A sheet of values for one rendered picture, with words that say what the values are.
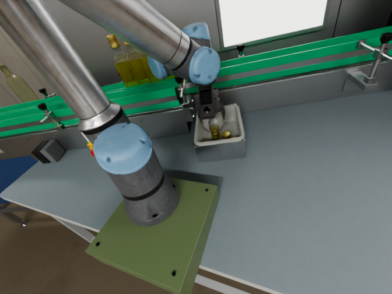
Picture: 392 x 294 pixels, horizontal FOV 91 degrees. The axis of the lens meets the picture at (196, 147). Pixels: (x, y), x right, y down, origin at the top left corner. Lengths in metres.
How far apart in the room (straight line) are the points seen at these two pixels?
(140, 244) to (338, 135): 0.71
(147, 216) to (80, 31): 0.90
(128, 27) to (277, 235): 0.54
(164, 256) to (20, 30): 0.51
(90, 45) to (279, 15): 0.85
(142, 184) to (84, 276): 1.27
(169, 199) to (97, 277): 1.15
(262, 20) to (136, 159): 0.78
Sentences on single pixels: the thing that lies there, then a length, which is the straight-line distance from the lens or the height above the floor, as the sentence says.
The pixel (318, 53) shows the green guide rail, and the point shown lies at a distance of 0.90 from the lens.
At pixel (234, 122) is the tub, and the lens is 0.83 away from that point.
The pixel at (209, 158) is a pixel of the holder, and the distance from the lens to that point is 0.69.
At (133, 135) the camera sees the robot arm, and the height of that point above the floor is 1.04.
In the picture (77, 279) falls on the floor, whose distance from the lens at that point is 1.69.
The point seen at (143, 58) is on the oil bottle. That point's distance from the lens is 0.87.
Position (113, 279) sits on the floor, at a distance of 1.53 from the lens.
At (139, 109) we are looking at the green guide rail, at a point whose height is 0.90.
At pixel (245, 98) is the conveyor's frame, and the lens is 0.87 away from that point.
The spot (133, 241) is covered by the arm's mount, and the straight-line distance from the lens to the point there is 0.54.
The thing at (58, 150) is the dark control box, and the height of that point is 0.79.
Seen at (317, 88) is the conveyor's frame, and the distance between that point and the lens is 0.94.
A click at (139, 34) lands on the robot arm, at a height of 1.21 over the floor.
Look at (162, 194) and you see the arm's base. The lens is 0.50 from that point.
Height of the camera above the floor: 1.26
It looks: 41 degrees down
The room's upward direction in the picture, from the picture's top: 17 degrees counter-clockwise
